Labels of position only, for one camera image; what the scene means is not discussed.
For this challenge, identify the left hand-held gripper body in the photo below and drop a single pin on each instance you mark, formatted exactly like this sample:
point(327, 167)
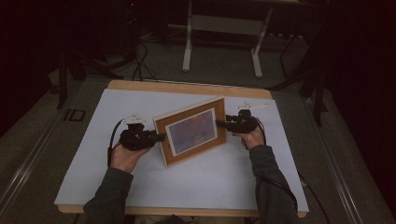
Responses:
point(135, 140)

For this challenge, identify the black floor socket box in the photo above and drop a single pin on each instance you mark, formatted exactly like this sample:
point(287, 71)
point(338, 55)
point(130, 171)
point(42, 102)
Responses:
point(74, 115)

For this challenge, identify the white metal desk frame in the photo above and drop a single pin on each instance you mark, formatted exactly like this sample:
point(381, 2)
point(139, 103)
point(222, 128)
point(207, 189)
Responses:
point(186, 46)

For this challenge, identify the person's right hand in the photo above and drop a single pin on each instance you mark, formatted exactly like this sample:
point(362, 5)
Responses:
point(253, 138)

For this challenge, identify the metal floor rail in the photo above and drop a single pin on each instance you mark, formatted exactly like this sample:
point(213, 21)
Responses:
point(336, 168)
point(25, 168)

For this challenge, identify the black metal stand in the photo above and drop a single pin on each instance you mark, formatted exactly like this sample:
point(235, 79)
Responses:
point(317, 102)
point(62, 87)

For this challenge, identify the wooden picture frame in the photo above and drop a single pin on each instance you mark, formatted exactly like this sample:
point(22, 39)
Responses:
point(193, 132)

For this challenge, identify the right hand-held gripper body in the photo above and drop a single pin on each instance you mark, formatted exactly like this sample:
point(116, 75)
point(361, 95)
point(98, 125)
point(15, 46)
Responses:
point(244, 124)

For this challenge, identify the white table mat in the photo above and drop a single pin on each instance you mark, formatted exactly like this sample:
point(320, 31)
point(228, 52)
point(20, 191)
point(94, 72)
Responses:
point(202, 186)

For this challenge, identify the wooden table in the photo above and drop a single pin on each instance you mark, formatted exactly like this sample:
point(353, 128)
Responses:
point(186, 88)

